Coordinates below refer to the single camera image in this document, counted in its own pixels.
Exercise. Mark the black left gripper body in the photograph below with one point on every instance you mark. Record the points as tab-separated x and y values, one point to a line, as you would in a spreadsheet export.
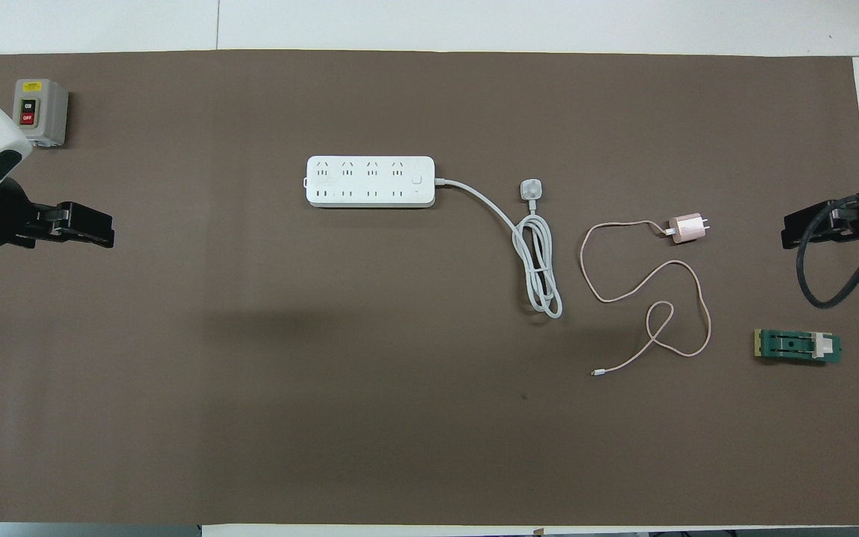
4	216

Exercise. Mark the pink charger adapter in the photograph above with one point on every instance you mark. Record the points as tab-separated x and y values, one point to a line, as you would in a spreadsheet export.
687	228

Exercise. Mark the white power strip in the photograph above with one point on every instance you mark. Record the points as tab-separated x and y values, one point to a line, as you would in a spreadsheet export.
370	183

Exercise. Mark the green circuit board module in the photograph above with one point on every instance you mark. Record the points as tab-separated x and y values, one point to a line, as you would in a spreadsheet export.
795	347

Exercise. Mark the brown table mat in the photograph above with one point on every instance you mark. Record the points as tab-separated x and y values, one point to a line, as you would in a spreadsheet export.
400	410

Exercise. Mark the grey on-off switch box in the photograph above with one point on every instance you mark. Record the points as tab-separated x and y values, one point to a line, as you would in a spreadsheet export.
40	112

